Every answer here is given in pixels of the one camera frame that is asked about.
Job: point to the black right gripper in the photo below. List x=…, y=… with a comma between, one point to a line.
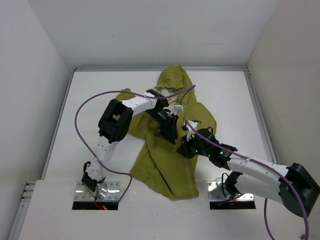
x=183, y=151

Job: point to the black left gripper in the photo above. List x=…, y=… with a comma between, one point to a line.
x=168, y=129

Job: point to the olive green hooded jacket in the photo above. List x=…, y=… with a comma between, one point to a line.
x=158, y=164

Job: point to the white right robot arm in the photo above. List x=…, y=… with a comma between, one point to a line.
x=292, y=186

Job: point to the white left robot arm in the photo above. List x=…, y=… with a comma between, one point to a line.
x=114, y=125

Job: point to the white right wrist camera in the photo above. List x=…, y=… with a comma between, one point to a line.
x=190, y=127

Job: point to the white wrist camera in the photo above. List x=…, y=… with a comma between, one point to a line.
x=177, y=108
x=190, y=127

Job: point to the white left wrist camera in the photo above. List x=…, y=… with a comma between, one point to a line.
x=177, y=108

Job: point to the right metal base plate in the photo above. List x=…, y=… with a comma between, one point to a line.
x=216, y=195

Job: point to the metal base plate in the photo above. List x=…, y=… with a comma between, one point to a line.
x=216, y=195
x=108, y=191

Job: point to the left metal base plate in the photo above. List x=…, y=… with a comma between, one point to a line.
x=108, y=191

